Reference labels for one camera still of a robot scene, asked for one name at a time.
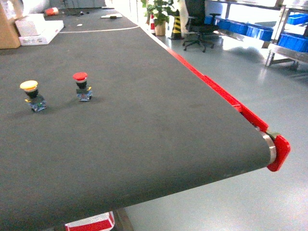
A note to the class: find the stainless steel shelf rack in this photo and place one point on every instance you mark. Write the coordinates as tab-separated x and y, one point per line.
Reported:
278	54

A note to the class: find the dark conveyor belt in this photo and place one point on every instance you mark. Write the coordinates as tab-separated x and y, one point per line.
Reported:
151	129

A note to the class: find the red mushroom push button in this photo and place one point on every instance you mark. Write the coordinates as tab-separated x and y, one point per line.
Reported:
84	92

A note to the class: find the yellow black striped bollard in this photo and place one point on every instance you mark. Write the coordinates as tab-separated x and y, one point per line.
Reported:
176	31

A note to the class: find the red white traffic cone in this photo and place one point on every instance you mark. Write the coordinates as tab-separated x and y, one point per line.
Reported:
152	25

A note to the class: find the black office chair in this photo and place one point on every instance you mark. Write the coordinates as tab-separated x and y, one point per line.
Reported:
196	24

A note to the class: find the potted green plant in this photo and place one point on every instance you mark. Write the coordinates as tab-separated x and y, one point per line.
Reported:
162	10

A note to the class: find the yellow mushroom push button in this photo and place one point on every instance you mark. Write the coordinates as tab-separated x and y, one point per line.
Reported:
35	100

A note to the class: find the white flat box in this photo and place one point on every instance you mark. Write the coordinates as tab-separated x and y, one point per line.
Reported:
35	30

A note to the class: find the large cardboard box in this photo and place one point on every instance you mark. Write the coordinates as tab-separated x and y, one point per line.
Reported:
10	11

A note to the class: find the red conveyor side rail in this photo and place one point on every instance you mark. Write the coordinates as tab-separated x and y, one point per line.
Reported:
281	144

